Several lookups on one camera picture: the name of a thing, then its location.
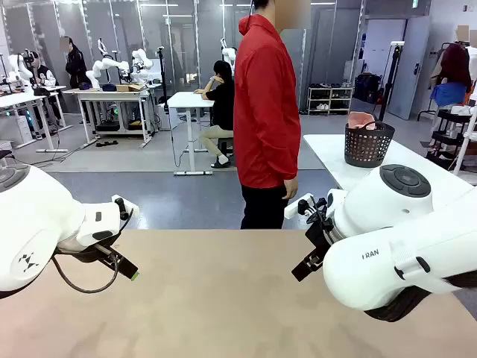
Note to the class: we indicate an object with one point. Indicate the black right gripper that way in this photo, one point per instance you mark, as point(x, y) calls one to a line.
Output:
point(320, 236)

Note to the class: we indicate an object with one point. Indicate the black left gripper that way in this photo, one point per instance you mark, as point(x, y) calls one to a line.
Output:
point(85, 255)

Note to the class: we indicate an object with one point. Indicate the black perforated plastic basket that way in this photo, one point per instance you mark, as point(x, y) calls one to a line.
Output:
point(367, 147)

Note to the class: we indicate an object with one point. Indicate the pink terry towel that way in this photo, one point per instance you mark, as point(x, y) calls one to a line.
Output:
point(359, 120)

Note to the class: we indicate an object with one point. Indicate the person's right forearm red sleeve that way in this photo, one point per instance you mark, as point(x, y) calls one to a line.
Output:
point(288, 156)

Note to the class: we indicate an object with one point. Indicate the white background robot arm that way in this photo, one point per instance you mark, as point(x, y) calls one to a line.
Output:
point(18, 71)
point(229, 56)
point(104, 65)
point(141, 61)

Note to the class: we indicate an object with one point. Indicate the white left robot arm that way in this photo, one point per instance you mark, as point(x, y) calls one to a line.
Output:
point(37, 223)

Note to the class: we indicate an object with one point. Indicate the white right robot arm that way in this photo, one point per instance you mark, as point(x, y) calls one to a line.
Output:
point(391, 253)

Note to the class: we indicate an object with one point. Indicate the person's right hand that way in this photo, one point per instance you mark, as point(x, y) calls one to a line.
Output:
point(290, 189)

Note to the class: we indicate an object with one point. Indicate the white side table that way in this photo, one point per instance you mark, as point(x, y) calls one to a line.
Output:
point(328, 156)

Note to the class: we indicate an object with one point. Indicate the black stool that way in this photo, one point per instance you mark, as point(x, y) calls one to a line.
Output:
point(224, 146)

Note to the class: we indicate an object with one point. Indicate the person in red jacket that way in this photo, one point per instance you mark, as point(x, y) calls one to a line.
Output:
point(266, 112)

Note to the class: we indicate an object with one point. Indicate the white shoe rack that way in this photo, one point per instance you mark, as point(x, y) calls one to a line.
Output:
point(329, 98)

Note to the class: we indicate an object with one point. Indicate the white robot work table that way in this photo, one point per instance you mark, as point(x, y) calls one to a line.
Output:
point(108, 93)

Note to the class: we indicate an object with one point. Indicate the brown cardboard box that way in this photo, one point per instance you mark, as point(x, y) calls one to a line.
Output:
point(128, 88)

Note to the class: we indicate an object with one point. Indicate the small white standing desk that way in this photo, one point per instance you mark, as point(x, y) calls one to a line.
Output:
point(186, 100)

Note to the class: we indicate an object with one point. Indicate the seated person in black top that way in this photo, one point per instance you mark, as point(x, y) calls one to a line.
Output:
point(223, 100)

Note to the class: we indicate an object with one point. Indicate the long white desk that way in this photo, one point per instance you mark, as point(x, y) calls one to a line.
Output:
point(22, 98)

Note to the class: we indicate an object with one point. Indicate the black utility cart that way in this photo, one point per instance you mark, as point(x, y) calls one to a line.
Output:
point(447, 130)

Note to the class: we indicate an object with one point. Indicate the seated person with headset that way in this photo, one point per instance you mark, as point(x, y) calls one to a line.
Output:
point(44, 78)

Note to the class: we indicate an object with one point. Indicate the black tripod stand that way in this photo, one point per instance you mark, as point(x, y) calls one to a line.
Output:
point(389, 82)

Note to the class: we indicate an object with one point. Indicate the standing person in black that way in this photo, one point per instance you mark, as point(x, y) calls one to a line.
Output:
point(76, 65)

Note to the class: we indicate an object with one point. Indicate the blue hanging garment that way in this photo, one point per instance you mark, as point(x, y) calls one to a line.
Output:
point(447, 94)

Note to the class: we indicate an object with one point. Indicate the grey door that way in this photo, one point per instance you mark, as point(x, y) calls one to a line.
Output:
point(413, 71)

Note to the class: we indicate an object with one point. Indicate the dark red hanging coat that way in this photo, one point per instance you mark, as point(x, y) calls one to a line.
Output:
point(452, 67)

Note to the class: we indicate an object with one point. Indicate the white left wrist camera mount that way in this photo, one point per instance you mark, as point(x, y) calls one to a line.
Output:
point(129, 208)

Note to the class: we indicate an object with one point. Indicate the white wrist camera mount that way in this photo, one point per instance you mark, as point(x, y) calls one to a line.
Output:
point(129, 208)
point(292, 210)

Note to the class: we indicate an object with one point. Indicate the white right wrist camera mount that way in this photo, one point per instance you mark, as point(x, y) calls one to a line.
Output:
point(292, 210)

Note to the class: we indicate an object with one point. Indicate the black camera pole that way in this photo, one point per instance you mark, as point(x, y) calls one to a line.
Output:
point(162, 74)

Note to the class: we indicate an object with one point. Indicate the white cart frame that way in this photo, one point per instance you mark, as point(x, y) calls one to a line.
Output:
point(466, 145)

